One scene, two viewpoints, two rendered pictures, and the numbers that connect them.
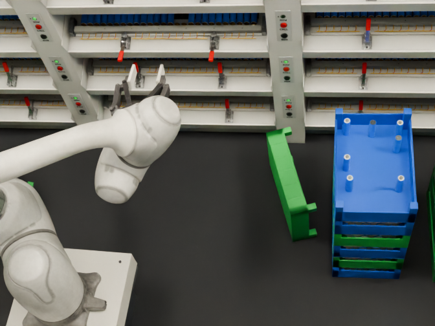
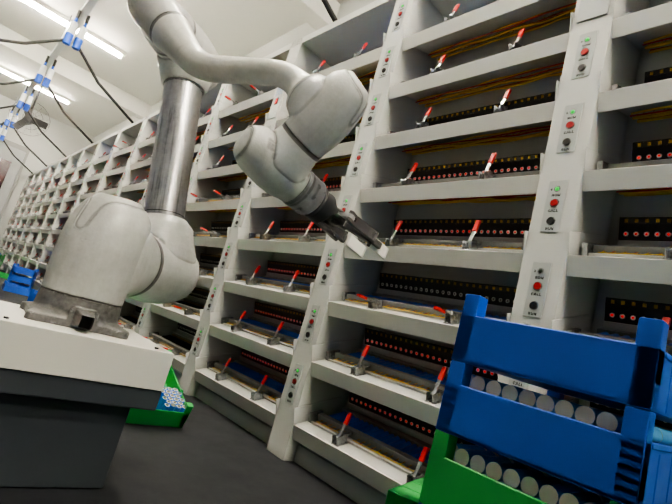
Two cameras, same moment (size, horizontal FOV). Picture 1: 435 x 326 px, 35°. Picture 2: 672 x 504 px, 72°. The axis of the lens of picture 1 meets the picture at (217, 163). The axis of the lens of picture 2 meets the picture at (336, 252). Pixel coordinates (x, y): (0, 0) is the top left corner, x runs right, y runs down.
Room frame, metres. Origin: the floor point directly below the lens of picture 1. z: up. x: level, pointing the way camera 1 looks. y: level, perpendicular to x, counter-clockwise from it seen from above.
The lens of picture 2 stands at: (0.19, -0.41, 0.39)
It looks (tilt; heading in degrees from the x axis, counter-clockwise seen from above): 10 degrees up; 32
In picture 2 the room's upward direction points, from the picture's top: 16 degrees clockwise
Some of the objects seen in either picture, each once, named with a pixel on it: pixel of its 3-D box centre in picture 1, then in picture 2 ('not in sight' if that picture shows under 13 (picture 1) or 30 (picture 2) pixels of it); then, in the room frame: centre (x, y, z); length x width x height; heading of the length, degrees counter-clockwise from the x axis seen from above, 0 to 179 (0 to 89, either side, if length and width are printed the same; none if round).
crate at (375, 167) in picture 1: (373, 163); (592, 365); (0.85, -0.40, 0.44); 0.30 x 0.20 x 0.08; 163
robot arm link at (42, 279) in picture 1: (40, 276); (105, 246); (0.77, 0.51, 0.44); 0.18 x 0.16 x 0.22; 16
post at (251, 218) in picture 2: not in sight; (261, 211); (1.77, 1.04, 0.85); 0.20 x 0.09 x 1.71; 162
